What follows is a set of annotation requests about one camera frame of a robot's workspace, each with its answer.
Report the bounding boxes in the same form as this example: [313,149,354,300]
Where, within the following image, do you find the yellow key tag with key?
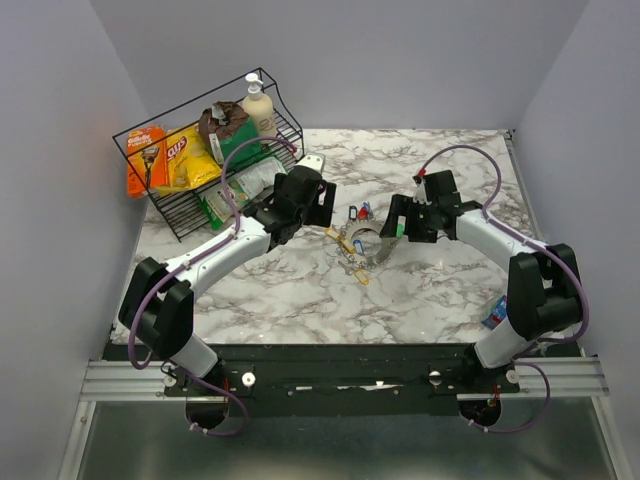
[344,268,370,286]

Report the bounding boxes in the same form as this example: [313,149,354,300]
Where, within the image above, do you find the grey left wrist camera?
[296,153,326,175]

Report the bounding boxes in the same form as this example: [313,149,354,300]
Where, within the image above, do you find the orange razor package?
[126,125,169,198]

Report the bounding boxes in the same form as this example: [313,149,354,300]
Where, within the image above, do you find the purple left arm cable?
[127,135,301,437]

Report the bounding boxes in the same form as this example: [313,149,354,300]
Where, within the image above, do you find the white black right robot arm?
[380,170,589,392]

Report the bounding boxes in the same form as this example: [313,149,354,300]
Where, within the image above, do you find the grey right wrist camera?
[413,168,430,205]

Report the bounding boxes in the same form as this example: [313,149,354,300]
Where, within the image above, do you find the yellow chips bag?
[155,126,221,196]

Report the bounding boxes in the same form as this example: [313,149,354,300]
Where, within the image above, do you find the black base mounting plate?
[165,344,519,419]

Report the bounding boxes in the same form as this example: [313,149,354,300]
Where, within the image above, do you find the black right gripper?
[378,193,438,244]

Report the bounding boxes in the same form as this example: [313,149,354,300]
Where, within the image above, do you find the green brown bag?
[197,101,258,167]

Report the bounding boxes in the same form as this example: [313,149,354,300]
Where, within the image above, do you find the cream lotion pump bottle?
[241,72,278,145]

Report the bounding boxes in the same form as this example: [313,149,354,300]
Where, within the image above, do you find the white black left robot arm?
[118,154,336,395]

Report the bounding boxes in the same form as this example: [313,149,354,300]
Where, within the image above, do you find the black wire rack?
[112,68,307,243]

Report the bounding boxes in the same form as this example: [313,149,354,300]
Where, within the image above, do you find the green key tag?
[396,216,405,237]

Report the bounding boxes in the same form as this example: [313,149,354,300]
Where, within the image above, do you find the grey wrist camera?
[413,168,430,205]
[296,153,326,175]

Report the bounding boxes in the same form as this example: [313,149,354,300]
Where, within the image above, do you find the blue green toothbrush pack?
[481,295,508,330]

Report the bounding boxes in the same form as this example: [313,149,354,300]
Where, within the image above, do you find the white green snack pouch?
[200,157,286,231]

